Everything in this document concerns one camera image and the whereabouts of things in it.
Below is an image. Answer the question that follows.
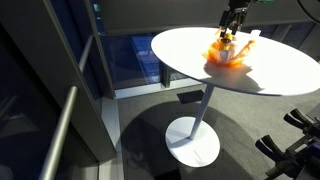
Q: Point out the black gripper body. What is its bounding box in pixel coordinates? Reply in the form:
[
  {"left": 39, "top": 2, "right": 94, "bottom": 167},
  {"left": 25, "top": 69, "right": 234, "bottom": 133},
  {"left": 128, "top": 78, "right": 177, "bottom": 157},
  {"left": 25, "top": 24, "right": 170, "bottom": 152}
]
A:
[{"left": 227, "top": 0, "right": 252, "bottom": 18}]

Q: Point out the brown bottle yellow cap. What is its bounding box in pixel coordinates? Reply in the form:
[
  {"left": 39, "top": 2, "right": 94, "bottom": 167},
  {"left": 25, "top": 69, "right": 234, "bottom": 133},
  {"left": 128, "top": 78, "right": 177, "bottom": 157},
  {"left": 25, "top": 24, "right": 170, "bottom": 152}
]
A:
[{"left": 221, "top": 33, "right": 234, "bottom": 51}]

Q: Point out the white item blue print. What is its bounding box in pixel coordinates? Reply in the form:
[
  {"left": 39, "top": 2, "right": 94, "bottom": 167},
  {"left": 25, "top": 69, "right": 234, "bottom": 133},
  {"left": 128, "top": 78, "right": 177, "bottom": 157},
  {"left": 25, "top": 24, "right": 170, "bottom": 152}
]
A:
[{"left": 218, "top": 48, "right": 234, "bottom": 62}]

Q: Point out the black floor plate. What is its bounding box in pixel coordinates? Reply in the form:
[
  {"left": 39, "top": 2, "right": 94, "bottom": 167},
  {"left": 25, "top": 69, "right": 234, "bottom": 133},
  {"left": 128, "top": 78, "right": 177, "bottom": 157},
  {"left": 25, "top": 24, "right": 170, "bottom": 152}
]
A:
[{"left": 176, "top": 89, "right": 205, "bottom": 105}]

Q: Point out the white table leg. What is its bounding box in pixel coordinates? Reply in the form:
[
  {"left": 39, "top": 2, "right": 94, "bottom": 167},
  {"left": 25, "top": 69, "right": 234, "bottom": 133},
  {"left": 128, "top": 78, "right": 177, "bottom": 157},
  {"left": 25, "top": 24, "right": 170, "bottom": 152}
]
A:
[{"left": 189, "top": 83, "right": 215, "bottom": 141}]

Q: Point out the white round table base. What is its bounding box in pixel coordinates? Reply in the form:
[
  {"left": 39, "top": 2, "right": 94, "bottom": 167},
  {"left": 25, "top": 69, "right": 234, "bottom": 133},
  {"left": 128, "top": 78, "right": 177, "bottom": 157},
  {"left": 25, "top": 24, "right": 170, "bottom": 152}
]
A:
[{"left": 164, "top": 115, "right": 221, "bottom": 169}]

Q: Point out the grey metal handrail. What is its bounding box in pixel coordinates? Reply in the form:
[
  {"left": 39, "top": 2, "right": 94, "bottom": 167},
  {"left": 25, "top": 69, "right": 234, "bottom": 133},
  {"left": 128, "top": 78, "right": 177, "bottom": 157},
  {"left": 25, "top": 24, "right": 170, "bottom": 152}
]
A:
[{"left": 37, "top": 34, "right": 95, "bottom": 180}]

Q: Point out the black cable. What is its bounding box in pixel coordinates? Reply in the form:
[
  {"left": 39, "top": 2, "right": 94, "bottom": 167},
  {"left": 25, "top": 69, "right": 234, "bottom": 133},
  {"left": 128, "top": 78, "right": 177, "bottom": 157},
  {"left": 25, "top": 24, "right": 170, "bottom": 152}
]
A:
[{"left": 295, "top": 0, "right": 320, "bottom": 25}]

